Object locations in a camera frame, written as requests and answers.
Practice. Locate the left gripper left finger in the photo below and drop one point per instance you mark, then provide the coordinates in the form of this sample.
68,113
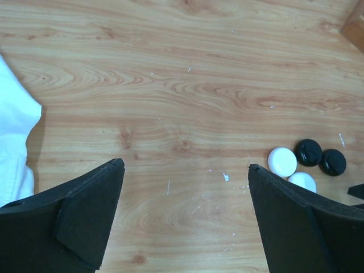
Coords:
65,228

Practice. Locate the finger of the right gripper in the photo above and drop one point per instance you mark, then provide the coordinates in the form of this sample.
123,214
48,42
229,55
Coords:
356,191

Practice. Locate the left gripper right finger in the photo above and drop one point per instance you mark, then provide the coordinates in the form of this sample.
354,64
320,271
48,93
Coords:
302,231

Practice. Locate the white cloth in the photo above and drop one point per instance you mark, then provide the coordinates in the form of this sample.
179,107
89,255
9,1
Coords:
19,115

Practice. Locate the white charging case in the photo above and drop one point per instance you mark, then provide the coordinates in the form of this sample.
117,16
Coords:
282,162
303,180

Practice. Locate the wooden compartment tray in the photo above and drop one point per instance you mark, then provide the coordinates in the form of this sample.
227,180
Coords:
352,30

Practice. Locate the black charging case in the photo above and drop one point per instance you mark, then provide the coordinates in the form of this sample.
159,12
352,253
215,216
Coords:
333,162
308,152

